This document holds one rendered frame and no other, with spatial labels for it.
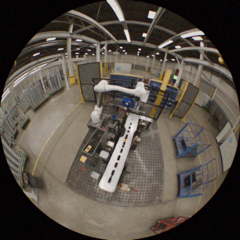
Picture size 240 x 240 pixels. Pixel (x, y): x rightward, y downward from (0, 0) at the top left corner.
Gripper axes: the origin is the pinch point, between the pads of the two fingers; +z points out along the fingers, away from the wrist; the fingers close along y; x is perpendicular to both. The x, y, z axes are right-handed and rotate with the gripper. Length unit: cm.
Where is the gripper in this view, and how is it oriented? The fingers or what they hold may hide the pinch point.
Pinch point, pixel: (135, 107)
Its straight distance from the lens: 115.7
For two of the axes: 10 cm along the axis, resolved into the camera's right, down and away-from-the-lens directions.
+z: -0.7, 7.0, 7.1
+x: 3.3, -6.5, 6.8
